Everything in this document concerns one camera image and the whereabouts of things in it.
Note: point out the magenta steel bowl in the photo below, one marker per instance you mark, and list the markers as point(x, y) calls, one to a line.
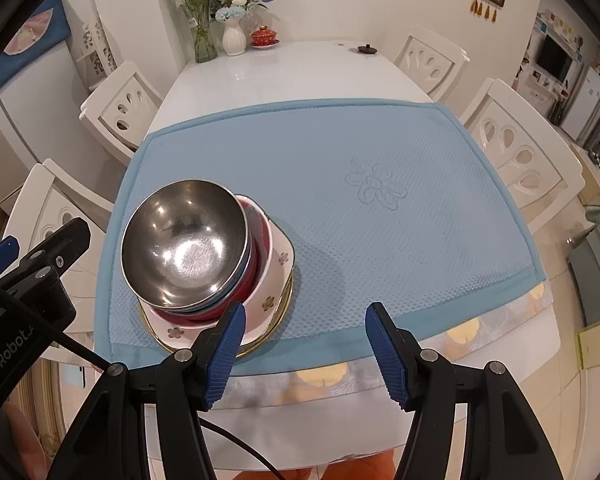
point(257, 260)

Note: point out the light blue table mat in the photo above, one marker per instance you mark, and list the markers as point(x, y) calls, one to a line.
point(380, 235)

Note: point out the blue steel bowl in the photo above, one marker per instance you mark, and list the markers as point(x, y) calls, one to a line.
point(185, 245)

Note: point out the person's orange pants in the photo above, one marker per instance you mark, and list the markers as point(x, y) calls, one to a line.
point(360, 467)

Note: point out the person's left hand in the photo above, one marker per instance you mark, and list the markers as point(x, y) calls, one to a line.
point(22, 445)

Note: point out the round blue-flower gold-rim plate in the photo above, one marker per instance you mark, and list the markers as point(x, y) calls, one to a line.
point(267, 332)

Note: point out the white ribbed vase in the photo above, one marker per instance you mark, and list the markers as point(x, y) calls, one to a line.
point(234, 40)

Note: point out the white cabinet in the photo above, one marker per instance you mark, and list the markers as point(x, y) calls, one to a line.
point(582, 105)

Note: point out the octagonal white floral plate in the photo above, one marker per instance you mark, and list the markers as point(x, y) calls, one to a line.
point(280, 260)

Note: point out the grey blue sofa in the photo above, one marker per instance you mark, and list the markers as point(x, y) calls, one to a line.
point(597, 270)

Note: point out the small black lid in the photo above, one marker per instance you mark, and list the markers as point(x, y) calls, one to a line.
point(367, 49)

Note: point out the glass vase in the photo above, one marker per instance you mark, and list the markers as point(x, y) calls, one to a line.
point(202, 40)

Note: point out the red teacup with saucer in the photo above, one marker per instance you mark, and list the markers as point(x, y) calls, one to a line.
point(265, 37)

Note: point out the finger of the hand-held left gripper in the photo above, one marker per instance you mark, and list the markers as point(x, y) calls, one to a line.
point(2, 255)
point(62, 250)

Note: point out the television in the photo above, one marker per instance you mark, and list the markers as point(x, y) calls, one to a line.
point(554, 57)

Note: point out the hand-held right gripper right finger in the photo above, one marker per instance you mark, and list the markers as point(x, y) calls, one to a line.
point(387, 355)

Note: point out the white patterned panel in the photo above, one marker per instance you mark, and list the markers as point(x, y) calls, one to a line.
point(97, 50)

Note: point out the white dining chair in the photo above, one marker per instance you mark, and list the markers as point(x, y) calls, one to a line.
point(445, 45)
point(45, 200)
point(110, 90)
point(540, 135)

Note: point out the yellow hanging tassels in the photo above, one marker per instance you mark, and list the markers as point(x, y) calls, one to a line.
point(482, 10)

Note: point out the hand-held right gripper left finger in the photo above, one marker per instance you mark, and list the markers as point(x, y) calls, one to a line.
point(225, 355)

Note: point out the blue fridge cover cloth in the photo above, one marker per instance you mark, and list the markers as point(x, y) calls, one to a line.
point(35, 25)

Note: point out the white fridge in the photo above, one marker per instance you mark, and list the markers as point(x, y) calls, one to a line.
point(35, 110)

